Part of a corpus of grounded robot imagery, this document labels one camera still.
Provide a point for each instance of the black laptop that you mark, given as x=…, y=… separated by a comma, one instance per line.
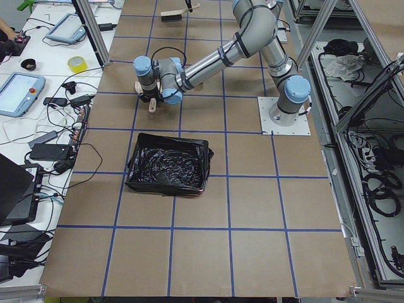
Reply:
x=20, y=188

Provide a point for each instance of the black lined trash bin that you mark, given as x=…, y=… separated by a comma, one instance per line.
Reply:
x=169, y=166

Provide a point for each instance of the crumpled white cloth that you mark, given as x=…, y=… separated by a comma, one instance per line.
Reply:
x=345, y=67

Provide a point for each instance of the blue teach pendant tablet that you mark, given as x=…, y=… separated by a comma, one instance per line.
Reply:
x=69, y=30

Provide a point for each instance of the black power adapter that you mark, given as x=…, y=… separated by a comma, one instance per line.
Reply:
x=50, y=152

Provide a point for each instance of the yellow tape roll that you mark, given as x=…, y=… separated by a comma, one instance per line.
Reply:
x=77, y=64

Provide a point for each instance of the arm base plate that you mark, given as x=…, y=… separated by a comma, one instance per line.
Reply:
x=277, y=123

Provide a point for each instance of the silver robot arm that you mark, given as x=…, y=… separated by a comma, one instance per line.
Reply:
x=167, y=80
x=189, y=5

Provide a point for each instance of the white plastic dustpan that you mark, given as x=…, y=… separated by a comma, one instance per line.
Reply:
x=152, y=107

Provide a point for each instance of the white brush with black bristles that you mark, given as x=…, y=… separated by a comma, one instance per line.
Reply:
x=176, y=15

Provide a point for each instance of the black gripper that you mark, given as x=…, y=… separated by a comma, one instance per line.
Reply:
x=149, y=95

